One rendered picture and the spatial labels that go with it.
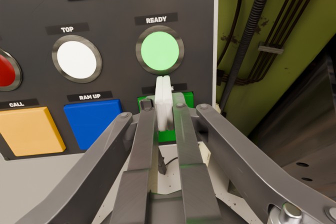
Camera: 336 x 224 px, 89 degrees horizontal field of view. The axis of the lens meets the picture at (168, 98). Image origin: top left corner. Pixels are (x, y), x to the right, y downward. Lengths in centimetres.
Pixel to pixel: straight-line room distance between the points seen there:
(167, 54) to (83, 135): 17
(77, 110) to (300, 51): 48
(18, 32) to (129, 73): 13
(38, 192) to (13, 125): 125
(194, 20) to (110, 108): 15
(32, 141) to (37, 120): 4
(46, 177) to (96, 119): 131
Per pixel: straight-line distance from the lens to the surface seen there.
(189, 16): 21
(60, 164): 153
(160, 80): 19
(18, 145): 34
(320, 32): 50
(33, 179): 161
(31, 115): 29
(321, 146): 47
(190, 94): 23
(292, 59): 53
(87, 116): 26
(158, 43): 21
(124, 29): 21
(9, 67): 28
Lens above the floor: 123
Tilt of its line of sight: 56 degrees down
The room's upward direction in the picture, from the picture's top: 7 degrees counter-clockwise
